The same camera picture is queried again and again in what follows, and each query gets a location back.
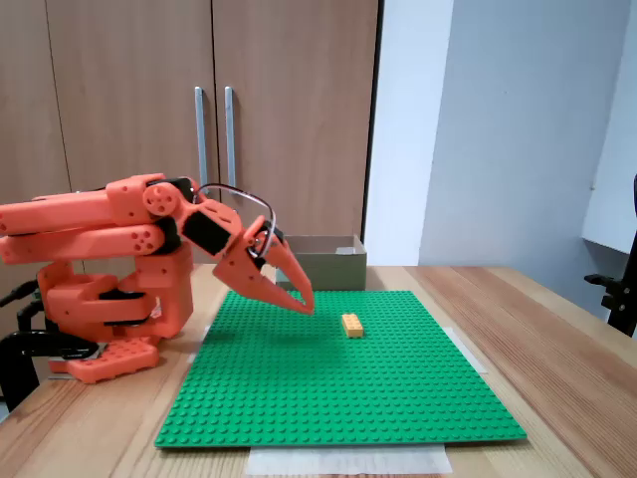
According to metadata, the brown cardboard box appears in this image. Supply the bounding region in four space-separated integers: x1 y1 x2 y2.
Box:
275 234 368 293

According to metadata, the yellow lego block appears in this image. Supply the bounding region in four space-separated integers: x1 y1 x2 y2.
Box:
340 312 365 340

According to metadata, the green lego baseplate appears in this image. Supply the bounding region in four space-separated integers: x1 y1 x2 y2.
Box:
153 289 529 449

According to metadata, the translucent masking tape strip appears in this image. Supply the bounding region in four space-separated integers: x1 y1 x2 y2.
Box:
247 444 454 477
184 326 213 364
447 326 488 375

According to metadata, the wooden cabinet door with lock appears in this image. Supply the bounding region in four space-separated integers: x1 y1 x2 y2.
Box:
211 0 380 265

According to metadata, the black table clamp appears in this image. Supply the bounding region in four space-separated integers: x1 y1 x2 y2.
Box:
0 303 108 414

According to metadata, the narrow wooden cabinet door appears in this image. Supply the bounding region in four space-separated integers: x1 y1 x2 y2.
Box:
0 0 84 280

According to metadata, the black chair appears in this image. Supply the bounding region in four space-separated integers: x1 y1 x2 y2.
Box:
584 173 637 340

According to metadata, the gripper motor cable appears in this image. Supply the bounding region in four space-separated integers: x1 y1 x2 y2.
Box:
191 182 278 260

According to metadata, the black power cable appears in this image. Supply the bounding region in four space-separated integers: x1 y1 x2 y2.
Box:
0 281 40 308

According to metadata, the white wall-mounted panel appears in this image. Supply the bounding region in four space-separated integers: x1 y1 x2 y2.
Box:
580 0 637 256

